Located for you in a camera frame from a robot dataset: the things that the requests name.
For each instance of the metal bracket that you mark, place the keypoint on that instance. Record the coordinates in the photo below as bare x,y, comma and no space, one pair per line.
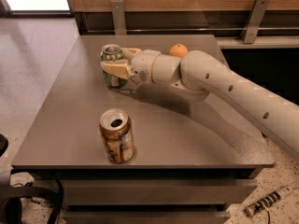
118,17
250,31

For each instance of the orange fruit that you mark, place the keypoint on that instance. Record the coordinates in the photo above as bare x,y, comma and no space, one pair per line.
178,50

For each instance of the grey drawer cabinet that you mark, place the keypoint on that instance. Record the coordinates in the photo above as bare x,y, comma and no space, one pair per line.
192,159

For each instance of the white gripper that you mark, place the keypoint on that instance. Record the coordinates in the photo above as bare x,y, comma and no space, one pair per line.
141,65

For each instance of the black chair base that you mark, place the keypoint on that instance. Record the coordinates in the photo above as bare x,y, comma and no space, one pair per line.
10,199

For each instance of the white power strip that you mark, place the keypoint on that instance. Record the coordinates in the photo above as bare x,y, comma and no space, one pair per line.
267,201

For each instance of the right metal bracket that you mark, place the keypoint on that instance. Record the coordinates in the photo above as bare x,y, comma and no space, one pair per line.
250,31

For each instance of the brown soda can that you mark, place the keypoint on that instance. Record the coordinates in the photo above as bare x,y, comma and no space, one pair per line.
116,130

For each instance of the green soda can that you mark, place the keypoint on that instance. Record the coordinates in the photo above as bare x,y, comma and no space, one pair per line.
110,56

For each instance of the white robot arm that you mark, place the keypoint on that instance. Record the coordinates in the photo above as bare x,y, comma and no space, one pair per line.
194,76

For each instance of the left metal bracket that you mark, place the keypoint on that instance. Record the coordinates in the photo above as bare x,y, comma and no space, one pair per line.
118,17

